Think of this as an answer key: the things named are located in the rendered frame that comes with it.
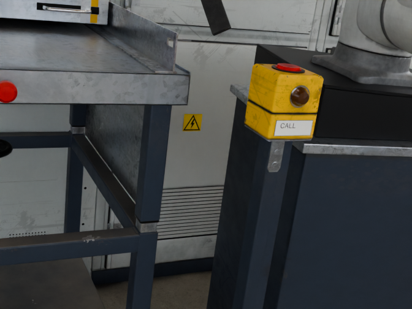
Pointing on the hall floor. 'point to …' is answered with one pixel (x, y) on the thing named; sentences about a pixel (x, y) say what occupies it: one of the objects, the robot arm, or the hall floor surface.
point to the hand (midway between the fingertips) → (205, 3)
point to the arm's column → (322, 229)
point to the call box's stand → (261, 223)
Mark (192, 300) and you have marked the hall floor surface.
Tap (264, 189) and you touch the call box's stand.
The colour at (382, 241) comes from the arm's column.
